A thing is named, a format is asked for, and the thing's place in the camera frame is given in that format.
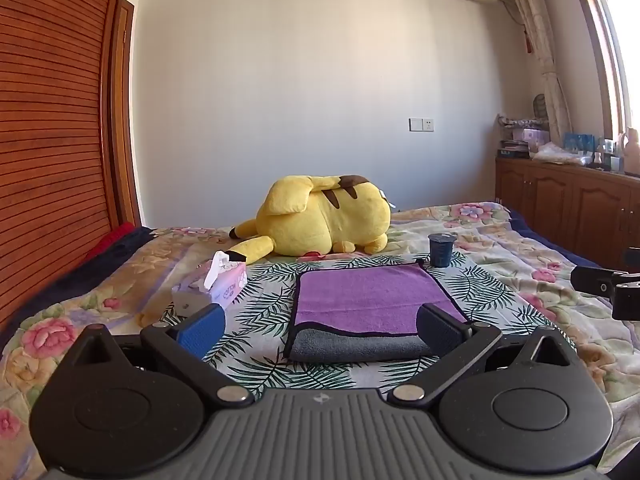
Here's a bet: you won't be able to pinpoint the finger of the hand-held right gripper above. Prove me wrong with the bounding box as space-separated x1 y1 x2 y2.
611 283 640 321
570 265 630 295

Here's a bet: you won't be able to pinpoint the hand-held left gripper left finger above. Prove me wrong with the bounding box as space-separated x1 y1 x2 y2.
57 304 255 409

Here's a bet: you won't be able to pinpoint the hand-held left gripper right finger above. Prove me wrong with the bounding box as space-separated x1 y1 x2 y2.
388 303 582 407

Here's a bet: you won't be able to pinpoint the purple towel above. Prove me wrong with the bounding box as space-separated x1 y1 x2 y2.
293 261 468 337

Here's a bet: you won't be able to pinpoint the grey towel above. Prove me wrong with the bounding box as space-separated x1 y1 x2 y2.
284 324 433 363

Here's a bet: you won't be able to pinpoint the pink tissue box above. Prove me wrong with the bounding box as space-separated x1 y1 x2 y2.
171 251 248 318

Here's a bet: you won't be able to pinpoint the leaf-print cloth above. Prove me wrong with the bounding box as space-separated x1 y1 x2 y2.
162 254 543 402

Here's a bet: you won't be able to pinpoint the floral bedspread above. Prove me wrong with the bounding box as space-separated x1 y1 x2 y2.
0 202 640 480

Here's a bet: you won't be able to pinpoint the dark blue cup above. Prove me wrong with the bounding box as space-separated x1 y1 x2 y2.
428 232 457 268

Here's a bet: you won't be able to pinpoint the wooden cabinet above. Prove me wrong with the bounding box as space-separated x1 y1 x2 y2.
494 156 640 275

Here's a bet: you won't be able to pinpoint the red cloth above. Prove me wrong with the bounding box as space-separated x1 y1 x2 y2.
84 221 137 261

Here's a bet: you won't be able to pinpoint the white plastic bag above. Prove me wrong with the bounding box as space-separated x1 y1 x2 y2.
531 142 590 167

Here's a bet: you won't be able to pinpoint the beige plastic bottle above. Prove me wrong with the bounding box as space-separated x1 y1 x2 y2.
619 128 640 177

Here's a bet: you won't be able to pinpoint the blue boxes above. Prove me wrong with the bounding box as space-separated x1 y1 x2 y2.
563 132 599 159

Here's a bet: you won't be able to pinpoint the dark blue blanket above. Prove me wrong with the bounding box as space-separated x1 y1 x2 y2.
0 226 157 333

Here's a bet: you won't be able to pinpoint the stack of books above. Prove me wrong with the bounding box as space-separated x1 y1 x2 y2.
497 139 532 160

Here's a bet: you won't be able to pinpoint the yellow plush toy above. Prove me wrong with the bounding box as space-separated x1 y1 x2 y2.
214 174 392 266

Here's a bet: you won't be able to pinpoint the folded floral cloth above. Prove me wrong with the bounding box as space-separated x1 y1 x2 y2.
497 113 551 129

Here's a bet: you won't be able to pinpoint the beige patterned curtain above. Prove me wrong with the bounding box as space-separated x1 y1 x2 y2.
504 0 574 147

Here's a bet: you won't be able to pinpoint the slatted wooden wardrobe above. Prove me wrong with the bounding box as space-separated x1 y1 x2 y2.
0 0 145 333

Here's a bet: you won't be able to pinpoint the wooden window frame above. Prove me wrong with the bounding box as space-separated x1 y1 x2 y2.
564 0 640 137

